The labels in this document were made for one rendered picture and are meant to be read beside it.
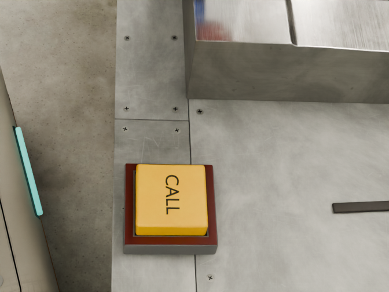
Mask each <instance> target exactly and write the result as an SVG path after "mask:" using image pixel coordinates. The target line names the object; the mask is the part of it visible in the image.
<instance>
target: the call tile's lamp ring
mask: <svg viewBox="0 0 389 292"><path fill-rule="evenodd" d="M137 165H138V164H137V163H126V190H125V244H141V245H217V235H216V217H215V198H214V180H213V169H212V165H203V166H204V167H205V180H206V191H207V212H208V233H209V237H133V170H136V167H137Z"/></svg>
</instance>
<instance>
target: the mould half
mask: <svg viewBox="0 0 389 292"><path fill-rule="evenodd" d="M182 13H183V27H184V55H185V82H186V98H187V99H209V100H252V101H297V102H319V103H363V104H389V1H385V0H192V1H191V0H182Z"/></svg>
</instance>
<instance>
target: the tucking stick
mask: <svg viewBox="0 0 389 292"><path fill-rule="evenodd" d="M332 207H333V212H334V213H357V212H371V211H389V200H388V201H372V202H345V203H333V204H332Z"/></svg>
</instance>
